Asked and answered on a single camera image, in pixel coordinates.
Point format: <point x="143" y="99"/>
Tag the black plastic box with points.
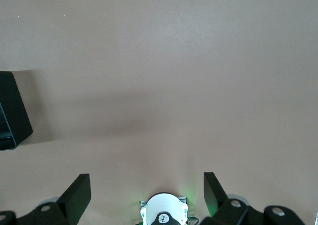
<point x="15" y="105"/>

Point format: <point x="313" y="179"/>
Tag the brown table cover sheet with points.
<point x="159" y="61"/>

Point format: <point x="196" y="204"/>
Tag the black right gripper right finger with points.
<point x="213" y="197"/>

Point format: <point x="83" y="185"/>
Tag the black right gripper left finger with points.
<point x="74" y="197"/>

